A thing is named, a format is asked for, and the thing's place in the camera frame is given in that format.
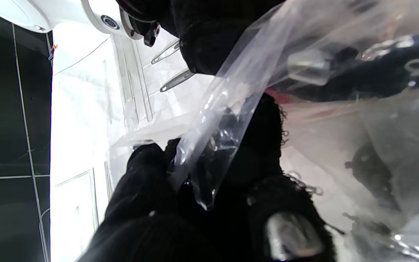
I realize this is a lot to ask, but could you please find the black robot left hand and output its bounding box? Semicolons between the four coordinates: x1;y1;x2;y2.
79;93;337;262

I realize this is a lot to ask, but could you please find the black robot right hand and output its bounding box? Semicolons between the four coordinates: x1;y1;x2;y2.
159;0;419;103

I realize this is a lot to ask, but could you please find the clear plastic bag of tea bags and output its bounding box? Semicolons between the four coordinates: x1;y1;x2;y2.
109;0;419;262

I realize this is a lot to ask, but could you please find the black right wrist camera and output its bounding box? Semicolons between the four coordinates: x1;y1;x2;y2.
143;21;161;48

